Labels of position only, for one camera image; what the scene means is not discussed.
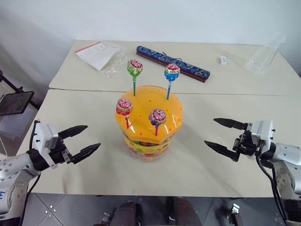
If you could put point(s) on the dark rounded foot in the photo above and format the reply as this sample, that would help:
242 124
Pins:
182 212
128 214

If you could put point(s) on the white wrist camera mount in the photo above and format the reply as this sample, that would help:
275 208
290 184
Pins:
263 131
44 141

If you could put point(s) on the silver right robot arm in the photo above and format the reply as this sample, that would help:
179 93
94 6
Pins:
287 164

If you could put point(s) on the dark rounded right foot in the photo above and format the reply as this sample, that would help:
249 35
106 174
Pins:
182 212

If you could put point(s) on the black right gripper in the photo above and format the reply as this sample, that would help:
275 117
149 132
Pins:
244 144

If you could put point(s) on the blue patterned long box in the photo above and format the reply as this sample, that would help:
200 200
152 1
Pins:
171 62

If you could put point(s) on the orange-lidded lollipop jar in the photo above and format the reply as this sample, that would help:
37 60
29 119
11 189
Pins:
148 124

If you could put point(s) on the dark rounded left foot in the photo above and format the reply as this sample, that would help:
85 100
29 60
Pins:
128 214

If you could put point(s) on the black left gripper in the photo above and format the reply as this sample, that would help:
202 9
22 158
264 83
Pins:
60 153

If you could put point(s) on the red-stick lollipop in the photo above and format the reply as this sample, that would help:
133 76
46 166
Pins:
124 108

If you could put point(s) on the clear plastic bag with paper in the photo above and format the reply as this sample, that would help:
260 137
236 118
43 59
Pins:
101 56

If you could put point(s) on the black tablet on stand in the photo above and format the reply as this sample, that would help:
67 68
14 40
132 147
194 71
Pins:
14 103

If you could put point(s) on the small white box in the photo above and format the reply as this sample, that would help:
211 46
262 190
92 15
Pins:
223 59

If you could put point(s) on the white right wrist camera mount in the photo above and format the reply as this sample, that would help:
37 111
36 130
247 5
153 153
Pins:
263 131

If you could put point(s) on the purple-wrapped lollipop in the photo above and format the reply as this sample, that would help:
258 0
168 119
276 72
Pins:
157 117

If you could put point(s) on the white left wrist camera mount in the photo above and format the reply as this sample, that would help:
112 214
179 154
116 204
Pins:
44 141

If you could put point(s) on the blue-wrapped lollipop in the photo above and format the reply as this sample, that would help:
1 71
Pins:
171 75

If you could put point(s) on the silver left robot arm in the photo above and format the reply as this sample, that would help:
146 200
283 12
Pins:
14 174

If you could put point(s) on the green-wrapped lollipop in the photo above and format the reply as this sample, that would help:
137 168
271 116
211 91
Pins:
134 70

